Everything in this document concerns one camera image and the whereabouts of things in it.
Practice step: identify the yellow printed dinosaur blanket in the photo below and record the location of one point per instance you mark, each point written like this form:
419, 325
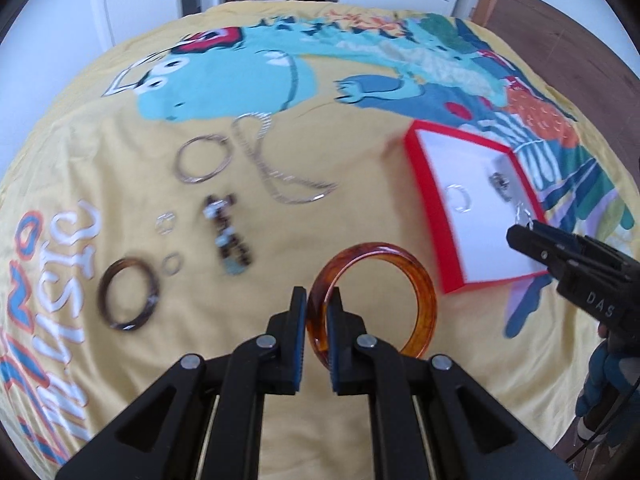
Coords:
350, 200

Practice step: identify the dark brown bangle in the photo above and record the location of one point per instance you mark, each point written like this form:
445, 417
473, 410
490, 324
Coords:
103, 292

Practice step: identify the red jewelry box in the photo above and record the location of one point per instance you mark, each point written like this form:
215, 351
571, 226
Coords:
480, 240

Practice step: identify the person's right forearm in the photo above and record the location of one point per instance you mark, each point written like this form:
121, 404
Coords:
602, 385

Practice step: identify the thin silver bangle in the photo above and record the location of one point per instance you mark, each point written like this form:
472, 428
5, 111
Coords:
178, 165

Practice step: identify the twisted silver hoop earring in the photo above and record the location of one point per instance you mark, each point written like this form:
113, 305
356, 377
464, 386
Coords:
159, 220
450, 200
522, 212

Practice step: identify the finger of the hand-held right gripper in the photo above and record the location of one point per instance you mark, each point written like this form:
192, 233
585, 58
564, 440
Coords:
535, 247
585, 247

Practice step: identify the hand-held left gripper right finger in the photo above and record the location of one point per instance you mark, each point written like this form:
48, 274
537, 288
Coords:
334, 350

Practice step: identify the amber resin bangle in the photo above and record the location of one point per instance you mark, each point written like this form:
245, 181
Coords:
422, 280

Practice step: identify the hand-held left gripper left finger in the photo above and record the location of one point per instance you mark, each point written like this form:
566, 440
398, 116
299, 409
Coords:
299, 340

